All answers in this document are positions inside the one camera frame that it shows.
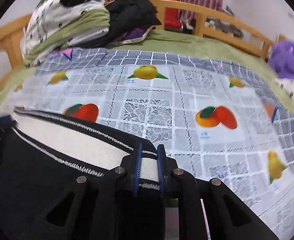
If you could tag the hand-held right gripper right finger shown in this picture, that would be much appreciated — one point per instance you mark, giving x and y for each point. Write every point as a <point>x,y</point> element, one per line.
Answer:
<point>160,170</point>

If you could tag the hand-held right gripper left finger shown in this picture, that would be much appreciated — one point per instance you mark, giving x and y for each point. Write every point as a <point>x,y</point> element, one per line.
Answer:
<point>136,170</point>

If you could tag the black pants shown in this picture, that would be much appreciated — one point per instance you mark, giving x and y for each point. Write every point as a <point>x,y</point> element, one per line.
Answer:
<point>36,180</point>

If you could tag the fruit print checked blanket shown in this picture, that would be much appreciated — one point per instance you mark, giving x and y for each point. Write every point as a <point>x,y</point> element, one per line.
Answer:
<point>162,92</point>

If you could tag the folded white floral quilt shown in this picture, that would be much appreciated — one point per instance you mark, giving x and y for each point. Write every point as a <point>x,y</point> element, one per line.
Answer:
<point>62,25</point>

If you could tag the purple cloth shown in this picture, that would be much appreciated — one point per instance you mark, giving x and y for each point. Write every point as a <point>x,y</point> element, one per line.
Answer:
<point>137,33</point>

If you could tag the red chair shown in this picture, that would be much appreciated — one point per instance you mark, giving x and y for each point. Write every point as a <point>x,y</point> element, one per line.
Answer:
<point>170,15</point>

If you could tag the pile of boxes and papers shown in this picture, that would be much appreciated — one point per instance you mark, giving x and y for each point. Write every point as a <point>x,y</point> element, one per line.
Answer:
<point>222,26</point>

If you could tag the pile of black clothes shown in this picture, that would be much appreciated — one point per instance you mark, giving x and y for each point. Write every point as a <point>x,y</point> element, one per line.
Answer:
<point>132,12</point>

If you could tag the purple plush toy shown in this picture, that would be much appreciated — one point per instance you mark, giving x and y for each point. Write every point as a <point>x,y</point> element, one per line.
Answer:
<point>287,60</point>

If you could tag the wooden bed frame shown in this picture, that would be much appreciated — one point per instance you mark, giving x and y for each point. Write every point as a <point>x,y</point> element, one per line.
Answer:
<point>187,7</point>

